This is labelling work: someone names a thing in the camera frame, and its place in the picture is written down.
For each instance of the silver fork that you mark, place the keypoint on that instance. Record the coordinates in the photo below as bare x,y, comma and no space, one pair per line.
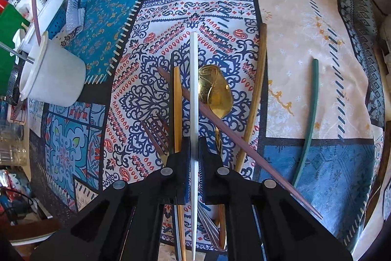
210,227

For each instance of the white cup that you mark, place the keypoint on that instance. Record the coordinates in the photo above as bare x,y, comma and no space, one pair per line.
56,77

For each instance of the patterned patchwork tablecloth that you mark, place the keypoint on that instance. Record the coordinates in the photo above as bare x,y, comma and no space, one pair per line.
305,34

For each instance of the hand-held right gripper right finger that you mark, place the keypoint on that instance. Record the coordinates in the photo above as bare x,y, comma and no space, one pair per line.
204,170

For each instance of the red box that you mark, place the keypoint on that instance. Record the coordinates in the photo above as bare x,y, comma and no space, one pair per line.
3,5

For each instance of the glass jar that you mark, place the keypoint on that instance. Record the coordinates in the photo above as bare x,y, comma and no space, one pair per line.
12,144

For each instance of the white chopstick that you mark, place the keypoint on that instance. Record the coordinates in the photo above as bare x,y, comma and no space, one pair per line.
194,89

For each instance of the thin grey metal rod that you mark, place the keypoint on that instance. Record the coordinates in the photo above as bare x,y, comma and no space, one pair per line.
15,53

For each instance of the gold spoon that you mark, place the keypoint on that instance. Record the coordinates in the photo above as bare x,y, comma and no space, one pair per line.
205,80
220,102

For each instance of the green chopstick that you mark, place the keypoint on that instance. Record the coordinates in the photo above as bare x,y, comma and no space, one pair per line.
311,114

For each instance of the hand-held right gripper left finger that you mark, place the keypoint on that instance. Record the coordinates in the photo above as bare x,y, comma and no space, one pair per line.
182,170

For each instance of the brown wooden chopstick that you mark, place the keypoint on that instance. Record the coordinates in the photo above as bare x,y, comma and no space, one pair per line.
258,86

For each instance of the metal grater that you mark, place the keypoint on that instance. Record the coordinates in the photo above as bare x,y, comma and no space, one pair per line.
12,85

